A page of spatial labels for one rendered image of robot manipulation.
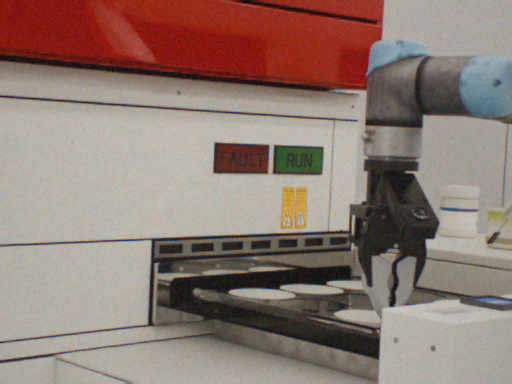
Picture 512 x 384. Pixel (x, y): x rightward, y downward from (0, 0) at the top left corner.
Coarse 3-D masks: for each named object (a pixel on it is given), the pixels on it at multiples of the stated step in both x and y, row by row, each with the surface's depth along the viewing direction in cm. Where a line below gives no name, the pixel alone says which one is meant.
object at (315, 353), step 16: (224, 320) 164; (224, 336) 163; (240, 336) 160; (256, 336) 158; (272, 336) 155; (288, 336) 153; (272, 352) 155; (288, 352) 153; (304, 352) 150; (320, 352) 148; (336, 352) 146; (352, 352) 144; (336, 368) 146; (352, 368) 144; (368, 368) 142
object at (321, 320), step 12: (216, 300) 156; (228, 300) 153; (240, 300) 152; (252, 300) 151; (264, 312) 148; (276, 312) 146; (288, 312) 145; (300, 312) 143; (324, 324) 140; (336, 324) 138; (348, 324) 137; (360, 324) 136; (372, 336) 134
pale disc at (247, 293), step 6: (252, 288) 165; (234, 294) 158; (240, 294) 158; (246, 294) 158; (252, 294) 159; (258, 294) 159; (264, 294) 159; (270, 294) 159; (276, 294) 160; (282, 294) 160; (288, 294) 160
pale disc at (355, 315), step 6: (336, 312) 146; (342, 312) 146; (348, 312) 146; (354, 312) 146; (360, 312) 147; (366, 312) 147; (372, 312) 147; (348, 318) 141; (354, 318) 141; (360, 318) 142; (366, 318) 142; (372, 318) 142; (378, 318) 143
